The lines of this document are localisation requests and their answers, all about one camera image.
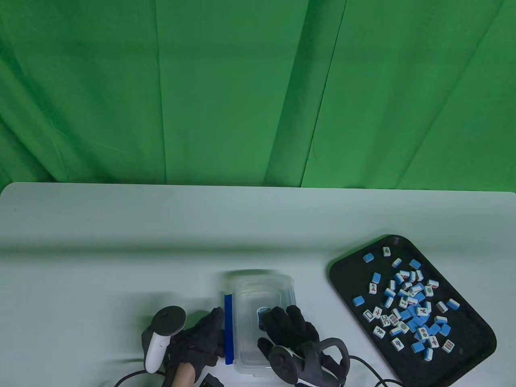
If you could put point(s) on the clear box with blue latches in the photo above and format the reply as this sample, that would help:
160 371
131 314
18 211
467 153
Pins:
246 363

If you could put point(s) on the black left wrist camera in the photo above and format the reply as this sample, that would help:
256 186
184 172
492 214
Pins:
211 381

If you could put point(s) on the person's left forearm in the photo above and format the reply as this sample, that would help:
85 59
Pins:
183 375

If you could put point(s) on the black right hand controller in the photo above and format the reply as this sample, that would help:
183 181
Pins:
284 363

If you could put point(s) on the clear plastic lid blue label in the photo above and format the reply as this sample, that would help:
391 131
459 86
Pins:
262 290

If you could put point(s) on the green backdrop cloth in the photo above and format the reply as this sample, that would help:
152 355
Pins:
242 88

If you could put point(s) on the pile of blue mahjong tiles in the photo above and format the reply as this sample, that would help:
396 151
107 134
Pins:
411 306

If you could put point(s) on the person's left hand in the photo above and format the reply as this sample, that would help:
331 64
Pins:
201 338

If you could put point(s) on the person's right hand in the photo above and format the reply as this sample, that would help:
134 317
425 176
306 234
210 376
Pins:
290 326

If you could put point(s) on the black plastic tray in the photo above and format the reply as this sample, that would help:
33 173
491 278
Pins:
350 282

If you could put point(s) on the black hand controller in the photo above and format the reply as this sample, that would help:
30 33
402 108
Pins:
284 363
161 326

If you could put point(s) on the black left hand controller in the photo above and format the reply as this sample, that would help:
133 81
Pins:
161 326

